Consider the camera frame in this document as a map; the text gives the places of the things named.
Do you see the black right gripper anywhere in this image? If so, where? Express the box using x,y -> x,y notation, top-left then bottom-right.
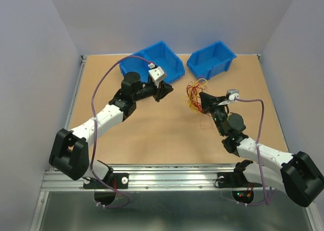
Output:
199,91 -> 228,136

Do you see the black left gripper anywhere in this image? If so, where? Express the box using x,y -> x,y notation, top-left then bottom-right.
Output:
133,80 -> 174,102

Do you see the yellow thin wire bundle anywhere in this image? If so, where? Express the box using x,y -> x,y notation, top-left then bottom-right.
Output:
186,78 -> 210,114

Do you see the red thin wire bundle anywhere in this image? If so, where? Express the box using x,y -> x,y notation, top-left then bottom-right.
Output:
181,75 -> 216,129

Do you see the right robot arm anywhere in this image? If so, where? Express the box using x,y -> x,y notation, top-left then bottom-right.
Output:
199,89 -> 323,207

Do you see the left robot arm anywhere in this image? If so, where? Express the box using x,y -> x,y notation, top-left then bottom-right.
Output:
49,67 -> 173,188

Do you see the blue bin middle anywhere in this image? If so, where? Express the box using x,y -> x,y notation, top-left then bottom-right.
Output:
142,41 -> 185,84

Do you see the blue bin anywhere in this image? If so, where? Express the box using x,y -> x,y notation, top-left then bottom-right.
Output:
186,41 -> 236,80
142,41 -> 185,84

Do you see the blue bin right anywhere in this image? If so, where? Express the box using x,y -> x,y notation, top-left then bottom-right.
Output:
186,41 -> 236,80

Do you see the metal sheet front panel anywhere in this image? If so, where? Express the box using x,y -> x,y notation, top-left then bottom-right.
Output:
31,191 -> 323,230

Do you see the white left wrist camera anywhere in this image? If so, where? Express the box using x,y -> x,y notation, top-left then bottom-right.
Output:
148,63 -> 167,88

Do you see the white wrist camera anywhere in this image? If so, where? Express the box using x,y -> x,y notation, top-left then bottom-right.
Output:
148,63 -> 167,88
218,89 -> 239,106

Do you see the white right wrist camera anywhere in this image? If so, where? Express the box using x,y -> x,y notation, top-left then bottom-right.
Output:
218,89 -> 239,106

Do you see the aluminium front rail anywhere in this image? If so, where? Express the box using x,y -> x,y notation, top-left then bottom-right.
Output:
40,165 -> 312,191

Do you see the aluminium rail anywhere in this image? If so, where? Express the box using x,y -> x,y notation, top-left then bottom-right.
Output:
40,165 -> 312,191
52,54 -> 88,171

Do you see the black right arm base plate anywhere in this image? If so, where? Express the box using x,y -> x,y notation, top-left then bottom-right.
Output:
212,171 -> 262,189

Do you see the aluminium left side rail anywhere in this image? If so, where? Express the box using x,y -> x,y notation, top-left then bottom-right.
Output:
52,54 -> 88,171

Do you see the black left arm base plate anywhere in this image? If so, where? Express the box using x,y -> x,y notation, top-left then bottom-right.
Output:
83,172 -> 129,190

